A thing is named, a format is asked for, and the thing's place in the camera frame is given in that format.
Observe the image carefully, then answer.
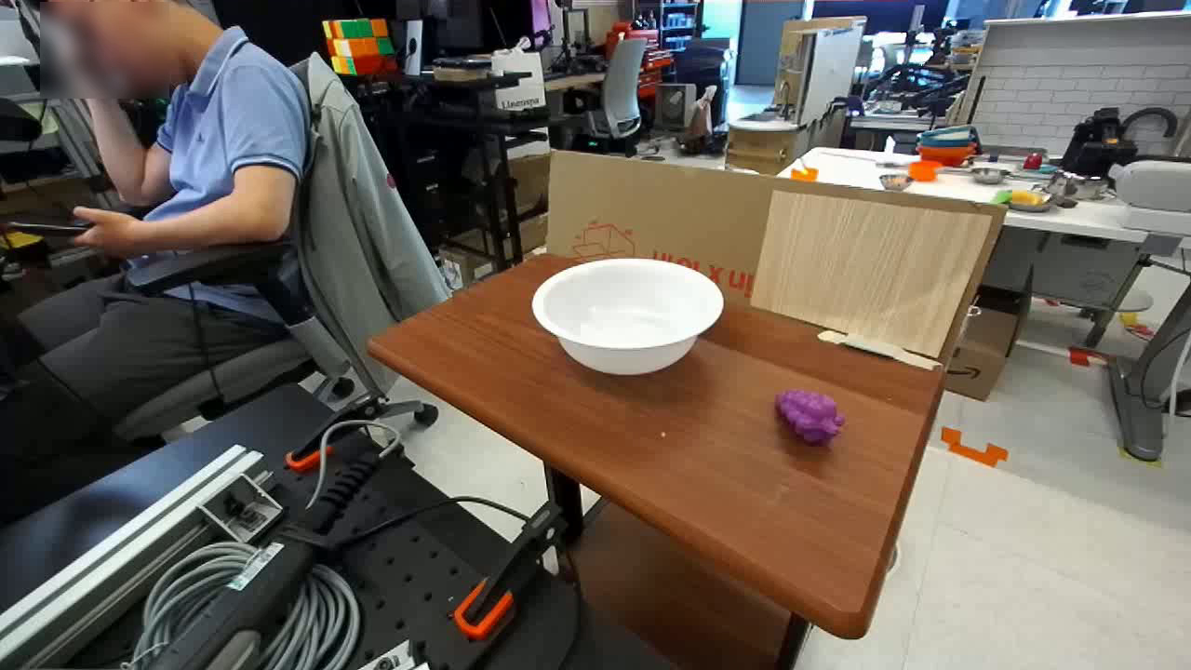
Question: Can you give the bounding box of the black metal desk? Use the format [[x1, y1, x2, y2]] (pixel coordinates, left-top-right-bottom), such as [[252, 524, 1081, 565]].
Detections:
[[392, 63, 541, 274]]

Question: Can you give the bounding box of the seated man blue polo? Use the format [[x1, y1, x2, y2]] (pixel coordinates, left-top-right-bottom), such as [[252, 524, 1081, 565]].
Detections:
[[0, 0, 313, 434]]

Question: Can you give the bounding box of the white pegboard panel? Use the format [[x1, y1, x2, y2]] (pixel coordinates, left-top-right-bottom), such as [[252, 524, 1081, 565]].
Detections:
[[966, 13, 1191, 162]]

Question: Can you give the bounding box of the small cardboard box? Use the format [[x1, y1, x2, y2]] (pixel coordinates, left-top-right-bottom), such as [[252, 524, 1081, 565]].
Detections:
[[944, 301, 1027, 406]]

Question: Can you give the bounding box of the tall open cardboard box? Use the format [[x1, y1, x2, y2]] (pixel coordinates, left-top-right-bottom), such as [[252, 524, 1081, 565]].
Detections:
[[773, 13, 871, 132]]

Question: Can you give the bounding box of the black smartphone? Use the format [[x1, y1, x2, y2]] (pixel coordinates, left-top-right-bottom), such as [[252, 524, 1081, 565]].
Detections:
[[4, 215, 93, 242]]

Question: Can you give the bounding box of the purple grape bunch toy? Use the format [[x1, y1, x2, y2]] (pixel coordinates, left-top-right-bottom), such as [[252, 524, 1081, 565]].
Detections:
[[773, 389, 849, 452]]

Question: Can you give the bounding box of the white grey swivel chair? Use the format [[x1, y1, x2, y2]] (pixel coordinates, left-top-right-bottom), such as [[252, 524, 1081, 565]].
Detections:
[[578, 29, 658, 162]]

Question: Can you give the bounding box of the white rectangular case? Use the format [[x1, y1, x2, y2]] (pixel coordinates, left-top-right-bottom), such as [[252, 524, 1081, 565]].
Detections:
[[1104, 157, 1191, 215]]

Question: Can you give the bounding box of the aluminium profile rail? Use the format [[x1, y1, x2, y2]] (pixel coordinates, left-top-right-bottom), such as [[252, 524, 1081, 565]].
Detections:
[[0, 441, 285, 670]]

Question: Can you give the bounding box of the brown cardboard sheet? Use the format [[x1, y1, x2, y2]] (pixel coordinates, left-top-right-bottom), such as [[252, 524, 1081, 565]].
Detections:
[[543, 147, 790, 301]]

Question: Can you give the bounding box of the white plastic bowl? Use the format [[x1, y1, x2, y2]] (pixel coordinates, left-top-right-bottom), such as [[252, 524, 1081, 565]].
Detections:
[[527, 255, 730, 379]]

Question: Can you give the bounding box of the grey office chair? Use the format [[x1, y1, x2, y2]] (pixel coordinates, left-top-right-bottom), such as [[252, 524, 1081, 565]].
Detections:
[[109, 53, 458, 455]]

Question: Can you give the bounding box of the white work table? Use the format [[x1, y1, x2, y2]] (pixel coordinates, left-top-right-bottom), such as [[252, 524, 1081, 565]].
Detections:
[[779, 141, 1191, 251]]

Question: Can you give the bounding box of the thick black cable connector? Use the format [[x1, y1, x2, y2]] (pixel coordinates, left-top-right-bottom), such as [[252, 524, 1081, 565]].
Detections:
[[145, 442, 392, 670]]

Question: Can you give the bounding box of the grey cable bundle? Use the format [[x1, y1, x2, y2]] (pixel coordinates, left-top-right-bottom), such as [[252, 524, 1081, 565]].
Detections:
[[118, 537, 366, 670]]

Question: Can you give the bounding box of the white round stack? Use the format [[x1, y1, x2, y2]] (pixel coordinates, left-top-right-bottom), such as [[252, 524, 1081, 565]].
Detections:
[[723, 116, 810, 178]]

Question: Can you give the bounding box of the grey jacket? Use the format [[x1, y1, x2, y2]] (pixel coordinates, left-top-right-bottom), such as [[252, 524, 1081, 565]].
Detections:
[[292, 53, 458, 364]]

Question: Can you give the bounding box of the yellow green item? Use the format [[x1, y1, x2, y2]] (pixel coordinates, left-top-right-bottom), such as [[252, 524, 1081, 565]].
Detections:
[[994, 178, 1062, 215]]

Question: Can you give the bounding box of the colourful striped box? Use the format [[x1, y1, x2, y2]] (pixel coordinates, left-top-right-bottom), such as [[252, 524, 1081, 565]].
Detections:
[[318, 15, 400, 82]]

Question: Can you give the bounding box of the orange black bar clamp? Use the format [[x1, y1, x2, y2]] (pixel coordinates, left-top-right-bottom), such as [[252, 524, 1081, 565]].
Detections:
[[445, 501, 568, 644], [279, 419, 378, 484]]

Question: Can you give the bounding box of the black machine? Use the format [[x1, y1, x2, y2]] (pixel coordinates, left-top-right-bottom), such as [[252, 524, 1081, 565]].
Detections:
[[1056, 106, 1141, 185]]

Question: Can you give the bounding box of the light wooden panel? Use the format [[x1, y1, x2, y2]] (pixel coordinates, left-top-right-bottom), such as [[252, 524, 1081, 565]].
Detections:
[[749, 183, 1007, 373]]

